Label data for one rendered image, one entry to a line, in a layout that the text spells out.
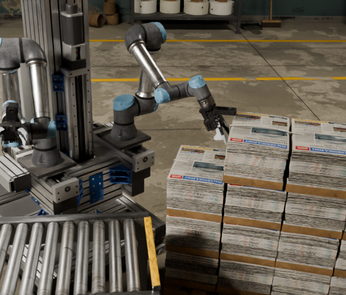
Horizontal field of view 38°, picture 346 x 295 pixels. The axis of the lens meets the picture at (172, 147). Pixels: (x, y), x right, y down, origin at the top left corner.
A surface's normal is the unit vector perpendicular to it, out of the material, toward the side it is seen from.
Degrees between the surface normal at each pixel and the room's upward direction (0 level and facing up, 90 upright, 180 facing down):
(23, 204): 0
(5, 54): 84
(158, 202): 0
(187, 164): 0
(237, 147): 90
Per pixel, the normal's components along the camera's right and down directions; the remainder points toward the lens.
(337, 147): 0.03, -0.88
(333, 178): -0.18, 0.45
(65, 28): -0.75, 0.28
